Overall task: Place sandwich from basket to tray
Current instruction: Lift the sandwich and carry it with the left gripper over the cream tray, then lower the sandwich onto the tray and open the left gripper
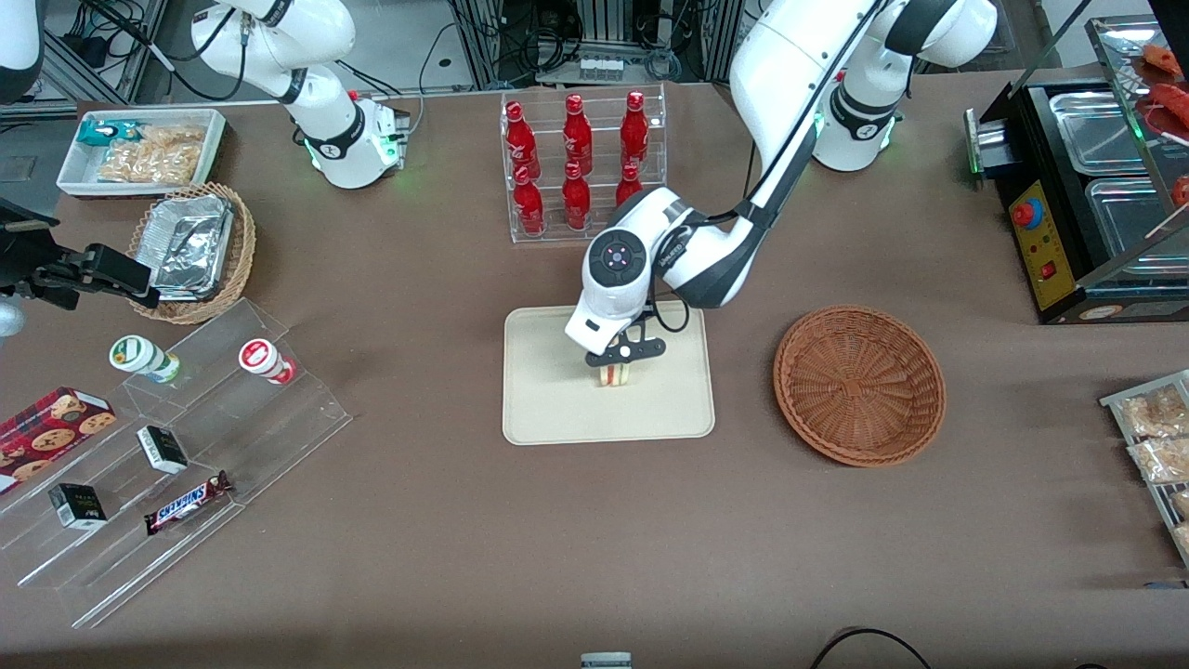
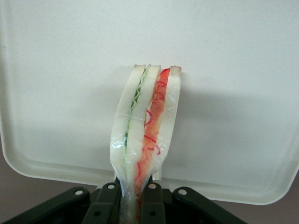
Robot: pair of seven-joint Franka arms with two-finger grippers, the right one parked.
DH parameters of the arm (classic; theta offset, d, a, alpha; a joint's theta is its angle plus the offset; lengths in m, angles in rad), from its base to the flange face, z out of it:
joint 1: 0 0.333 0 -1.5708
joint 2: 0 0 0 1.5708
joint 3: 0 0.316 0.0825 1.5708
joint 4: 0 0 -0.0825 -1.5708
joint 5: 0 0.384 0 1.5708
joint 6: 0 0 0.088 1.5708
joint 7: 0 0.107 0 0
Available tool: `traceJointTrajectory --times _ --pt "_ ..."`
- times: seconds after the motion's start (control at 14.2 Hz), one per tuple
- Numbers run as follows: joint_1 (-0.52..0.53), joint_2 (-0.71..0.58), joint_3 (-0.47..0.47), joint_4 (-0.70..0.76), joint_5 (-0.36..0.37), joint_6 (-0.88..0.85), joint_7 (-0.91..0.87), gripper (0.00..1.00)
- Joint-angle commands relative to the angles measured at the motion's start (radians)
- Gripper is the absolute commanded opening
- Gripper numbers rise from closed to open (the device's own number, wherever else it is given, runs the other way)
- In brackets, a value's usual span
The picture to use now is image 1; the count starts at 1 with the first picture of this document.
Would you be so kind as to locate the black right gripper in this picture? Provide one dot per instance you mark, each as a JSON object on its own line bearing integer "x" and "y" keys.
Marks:
{"x": 37, "y": 270}

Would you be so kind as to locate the triangular sandwich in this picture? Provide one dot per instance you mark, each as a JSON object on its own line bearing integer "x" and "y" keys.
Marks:
{"x": 618, "y": 375}

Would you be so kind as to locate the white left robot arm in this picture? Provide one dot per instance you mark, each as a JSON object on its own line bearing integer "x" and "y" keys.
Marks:
{"x": 790, "y": 65}

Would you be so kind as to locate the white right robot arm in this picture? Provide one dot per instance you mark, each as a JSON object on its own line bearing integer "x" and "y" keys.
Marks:
{"x": 325, "y": 130}

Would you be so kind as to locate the beige plastic tray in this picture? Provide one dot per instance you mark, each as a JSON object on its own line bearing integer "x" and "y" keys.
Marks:
{"x": 557, "y": 390}

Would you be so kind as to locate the small tan wicker basket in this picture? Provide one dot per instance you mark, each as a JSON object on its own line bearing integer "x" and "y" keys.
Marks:
{"x": 240, "y": 251}

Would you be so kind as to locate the large brown wicker basket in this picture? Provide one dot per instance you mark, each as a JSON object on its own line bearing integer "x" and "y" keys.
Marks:
{"x": 859, "y": 386}

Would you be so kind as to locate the grey metal snack tray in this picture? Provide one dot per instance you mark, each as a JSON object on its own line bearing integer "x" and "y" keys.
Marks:
{"x": 1115, "y": 401}

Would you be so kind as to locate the white rectangular snack bin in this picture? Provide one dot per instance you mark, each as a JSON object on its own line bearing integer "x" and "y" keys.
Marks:
{"x": 74, "y": 172}

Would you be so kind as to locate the clear acrylic bottle rack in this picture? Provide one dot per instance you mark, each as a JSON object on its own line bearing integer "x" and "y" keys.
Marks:
{"x": 557, "y": 232}

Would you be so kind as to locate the red cola bottle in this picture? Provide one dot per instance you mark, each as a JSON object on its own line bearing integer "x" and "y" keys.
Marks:
{"x": 529, "y": 203}
{"x": 576, "y": 200}
{"x": 628, "y": 184}
{"x": 577, "y": 135}
{"x": 520, "y": 139}
{"x": 634, "y": 130}

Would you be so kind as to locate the clear bag of chips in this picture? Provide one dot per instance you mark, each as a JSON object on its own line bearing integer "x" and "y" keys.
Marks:
{"x": 139, "y": 167}
{"x": 176, "y": 139}

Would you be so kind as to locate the green white snack packet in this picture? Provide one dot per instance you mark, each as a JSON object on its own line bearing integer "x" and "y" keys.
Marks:
{"x": 104, "y": 133}

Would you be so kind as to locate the green lid drink cup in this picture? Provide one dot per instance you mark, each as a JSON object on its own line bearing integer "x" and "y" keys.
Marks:
{"x": 141, "y": 357}

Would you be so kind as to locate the silver foil containers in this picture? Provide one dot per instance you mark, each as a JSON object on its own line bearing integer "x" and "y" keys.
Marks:
{"x": 190, "y": 246}

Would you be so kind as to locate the red cookie box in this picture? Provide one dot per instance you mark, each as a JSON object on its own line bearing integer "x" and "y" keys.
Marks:
{"x": 46, "y": 437}

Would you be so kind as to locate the small black box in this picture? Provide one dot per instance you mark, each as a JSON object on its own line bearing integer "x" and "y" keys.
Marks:
{"x": 77, "y": 506}
{"x": 163, "y": 449}

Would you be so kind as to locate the white power strip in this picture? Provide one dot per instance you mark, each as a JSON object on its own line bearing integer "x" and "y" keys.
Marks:
{"x": 602, "y": 67}

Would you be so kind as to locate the red lid drink cup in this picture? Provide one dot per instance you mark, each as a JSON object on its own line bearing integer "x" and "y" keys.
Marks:
{"x": 265, "y": 360}

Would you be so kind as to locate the Snickers chocolate bar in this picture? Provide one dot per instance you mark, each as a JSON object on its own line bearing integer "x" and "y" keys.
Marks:
{"x": 189, "y": 502}

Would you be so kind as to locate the clear acrylic stepped stand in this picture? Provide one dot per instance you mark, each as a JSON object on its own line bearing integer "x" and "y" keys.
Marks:
{"x": 279, "y": 427}

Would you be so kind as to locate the small grey device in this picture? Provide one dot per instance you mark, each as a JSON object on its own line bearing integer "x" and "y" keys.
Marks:
{"x": 606, "y": 661}

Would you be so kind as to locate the black food warmer appliance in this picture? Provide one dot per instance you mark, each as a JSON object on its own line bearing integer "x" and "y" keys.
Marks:
{"x": 1031, "y": 139}

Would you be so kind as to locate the steel warmer pan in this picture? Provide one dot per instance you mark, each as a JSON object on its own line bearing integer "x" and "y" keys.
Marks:
{"x": 1096, "y": 130}
{"x": 1129, "y": 218}

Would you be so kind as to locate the clear bag of pastries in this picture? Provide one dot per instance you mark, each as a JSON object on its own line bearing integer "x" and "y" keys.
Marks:
{"x": 1161, "y": 460}
{"x": 1152, "y": 413}
{"x": 1183, "y": 539}
{"x": 1182, "y": 504}

